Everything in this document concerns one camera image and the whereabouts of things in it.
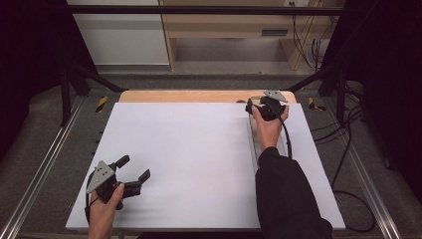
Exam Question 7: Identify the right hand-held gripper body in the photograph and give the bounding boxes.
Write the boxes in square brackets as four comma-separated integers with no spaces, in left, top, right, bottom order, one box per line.
[253,90,289,122]

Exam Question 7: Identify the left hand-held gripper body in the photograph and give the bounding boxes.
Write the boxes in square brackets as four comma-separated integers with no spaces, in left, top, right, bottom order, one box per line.
[85,159,142,211]

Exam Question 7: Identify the person's right hand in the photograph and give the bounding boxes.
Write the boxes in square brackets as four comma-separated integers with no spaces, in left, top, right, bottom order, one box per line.
[250,105,291,154]

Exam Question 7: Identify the person's left hand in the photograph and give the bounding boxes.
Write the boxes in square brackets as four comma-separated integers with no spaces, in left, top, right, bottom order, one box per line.
[88,182,125,231]

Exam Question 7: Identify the white table sheet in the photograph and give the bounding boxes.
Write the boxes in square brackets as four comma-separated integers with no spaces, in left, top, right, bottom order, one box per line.
[65,102,346,231]

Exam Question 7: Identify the light wooden desk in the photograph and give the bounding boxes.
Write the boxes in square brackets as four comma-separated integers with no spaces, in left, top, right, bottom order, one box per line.
[158,0,346,72]

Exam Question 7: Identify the white power outlet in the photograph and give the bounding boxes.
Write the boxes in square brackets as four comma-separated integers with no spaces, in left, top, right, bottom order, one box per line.
[284,0,312,8]

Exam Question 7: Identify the white cabinet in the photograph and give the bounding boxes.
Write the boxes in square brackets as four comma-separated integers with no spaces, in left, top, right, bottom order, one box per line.
[66,0,170,66]

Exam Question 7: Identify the black curtain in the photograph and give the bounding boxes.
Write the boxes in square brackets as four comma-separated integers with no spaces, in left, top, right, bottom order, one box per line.
[0,0,98,162]
[321,0,422,195]

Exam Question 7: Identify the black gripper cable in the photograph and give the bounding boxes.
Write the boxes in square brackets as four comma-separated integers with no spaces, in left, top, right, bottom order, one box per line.
[84,172,100,225]
[265,99,294,159]

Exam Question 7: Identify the yellow-handled clamp right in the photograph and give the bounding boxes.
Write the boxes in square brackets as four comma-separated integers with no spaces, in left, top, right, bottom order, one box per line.
[308,97,328,113]

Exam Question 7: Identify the yellow-handled clamp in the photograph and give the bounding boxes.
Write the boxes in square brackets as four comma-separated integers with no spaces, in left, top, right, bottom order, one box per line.
[95,96,109,115]
[308,97,328,113]

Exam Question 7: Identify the black diagonal frame strut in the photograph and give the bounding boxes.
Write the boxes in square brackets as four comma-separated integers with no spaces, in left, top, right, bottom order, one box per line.
[286,64,336,94]
[70,62,129,94]

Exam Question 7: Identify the yellow-handled clamp left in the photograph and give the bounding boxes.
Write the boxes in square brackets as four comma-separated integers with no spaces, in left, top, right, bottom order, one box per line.
[95,96,109,115]

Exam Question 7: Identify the aluminium floor rail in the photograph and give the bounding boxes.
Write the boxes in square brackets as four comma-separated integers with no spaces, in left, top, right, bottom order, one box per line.
[343,138,403,239]
[0,96,87,239]

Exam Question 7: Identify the black upright frame post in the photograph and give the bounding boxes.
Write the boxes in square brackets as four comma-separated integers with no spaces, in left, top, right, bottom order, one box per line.
[335,66,348,126]
[60,66,73,127]

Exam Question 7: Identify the bundle of black hanging cables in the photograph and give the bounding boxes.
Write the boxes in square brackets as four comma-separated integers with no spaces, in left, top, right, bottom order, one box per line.
[291,3,333,72]

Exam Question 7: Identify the black floor cables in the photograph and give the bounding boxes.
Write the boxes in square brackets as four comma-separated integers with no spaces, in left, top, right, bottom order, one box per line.
[311,82,378,234]

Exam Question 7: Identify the black horizontal frame bar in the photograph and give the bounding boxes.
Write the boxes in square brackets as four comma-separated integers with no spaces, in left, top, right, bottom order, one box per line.
[66,4,346,16]

